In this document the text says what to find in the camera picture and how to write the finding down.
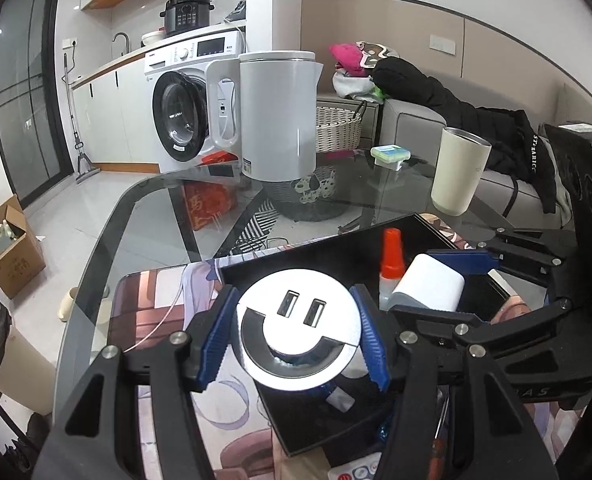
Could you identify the grey mop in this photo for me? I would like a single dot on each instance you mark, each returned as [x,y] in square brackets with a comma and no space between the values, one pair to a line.
[78,150]

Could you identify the glass sliding door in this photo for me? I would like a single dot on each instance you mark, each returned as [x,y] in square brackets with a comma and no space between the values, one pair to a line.
[23,90]

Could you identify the cream tumbler cup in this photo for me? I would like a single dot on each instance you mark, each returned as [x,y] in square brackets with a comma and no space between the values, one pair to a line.
[457,175]

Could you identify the black jacket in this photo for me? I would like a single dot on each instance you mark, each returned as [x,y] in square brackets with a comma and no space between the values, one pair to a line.
[476,120]

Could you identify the white bowl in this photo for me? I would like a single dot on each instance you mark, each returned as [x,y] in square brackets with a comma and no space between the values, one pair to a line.
[152,38]

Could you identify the kitchen faucet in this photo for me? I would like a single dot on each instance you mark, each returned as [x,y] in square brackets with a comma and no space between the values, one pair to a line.
[121,40]

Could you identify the pink cloth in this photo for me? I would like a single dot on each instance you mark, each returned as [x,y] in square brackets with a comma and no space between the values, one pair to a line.
[345,57]

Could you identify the beige waste bin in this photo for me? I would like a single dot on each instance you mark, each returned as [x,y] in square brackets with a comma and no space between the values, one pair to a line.
[23,365]

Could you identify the white crumpled clothes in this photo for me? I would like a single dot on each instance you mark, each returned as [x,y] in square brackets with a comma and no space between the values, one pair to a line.
[348,87]

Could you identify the white rounded power adapter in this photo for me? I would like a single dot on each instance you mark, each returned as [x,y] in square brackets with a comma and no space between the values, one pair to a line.
[432,280]

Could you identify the white wall outlet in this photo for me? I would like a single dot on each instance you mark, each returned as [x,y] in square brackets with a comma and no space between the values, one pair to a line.
[441,43]

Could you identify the white remote with red buttons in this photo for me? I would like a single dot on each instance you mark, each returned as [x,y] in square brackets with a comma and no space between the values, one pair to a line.
[356,470]

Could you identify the white electric kettle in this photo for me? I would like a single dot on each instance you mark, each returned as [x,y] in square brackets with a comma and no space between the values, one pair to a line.
[276,115]

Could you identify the cardboard box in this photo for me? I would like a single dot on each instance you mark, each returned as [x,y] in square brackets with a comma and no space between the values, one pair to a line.
[16,265]

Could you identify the beige slipper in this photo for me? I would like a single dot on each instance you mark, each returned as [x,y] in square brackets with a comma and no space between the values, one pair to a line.
[68,305]

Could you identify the red floor mat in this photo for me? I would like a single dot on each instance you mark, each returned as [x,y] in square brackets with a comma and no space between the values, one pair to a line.
[211,205]

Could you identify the glue bottle with orange cap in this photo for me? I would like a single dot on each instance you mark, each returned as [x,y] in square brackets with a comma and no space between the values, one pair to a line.
[392,255]

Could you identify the round white smiley charger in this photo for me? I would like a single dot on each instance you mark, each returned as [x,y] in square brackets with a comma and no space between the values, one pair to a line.
[276,320]

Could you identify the white kitchen counter cabinet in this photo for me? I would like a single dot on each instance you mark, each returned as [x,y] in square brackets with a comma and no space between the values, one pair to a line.
[116,120]

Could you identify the printed desk mat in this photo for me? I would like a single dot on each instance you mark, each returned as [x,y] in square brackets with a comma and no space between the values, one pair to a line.
[151,310]

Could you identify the black pressure cooker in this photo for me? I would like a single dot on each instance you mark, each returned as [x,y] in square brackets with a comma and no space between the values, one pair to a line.
[187,12]

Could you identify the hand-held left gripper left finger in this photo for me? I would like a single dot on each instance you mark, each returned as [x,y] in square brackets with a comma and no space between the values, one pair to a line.
[215,341]

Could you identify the printed cushion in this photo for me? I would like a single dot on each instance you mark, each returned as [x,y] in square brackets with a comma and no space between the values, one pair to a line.
[373,55]

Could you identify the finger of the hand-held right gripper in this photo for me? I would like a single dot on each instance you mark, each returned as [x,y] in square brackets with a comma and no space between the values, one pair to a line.
[428,317]
[463,261]

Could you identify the black storage tray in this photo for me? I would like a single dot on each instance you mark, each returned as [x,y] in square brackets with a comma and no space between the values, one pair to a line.
[336,255]

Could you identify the white washing machine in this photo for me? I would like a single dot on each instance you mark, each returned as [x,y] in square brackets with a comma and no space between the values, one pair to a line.
[181,110]

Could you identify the woven wicker basket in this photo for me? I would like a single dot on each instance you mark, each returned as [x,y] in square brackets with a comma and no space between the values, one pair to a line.
[337,127]

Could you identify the grey sofa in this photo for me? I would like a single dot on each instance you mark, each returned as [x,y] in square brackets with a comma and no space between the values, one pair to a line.
[411,130]

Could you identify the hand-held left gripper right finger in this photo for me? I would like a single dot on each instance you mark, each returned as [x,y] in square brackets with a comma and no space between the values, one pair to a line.
[372,340]

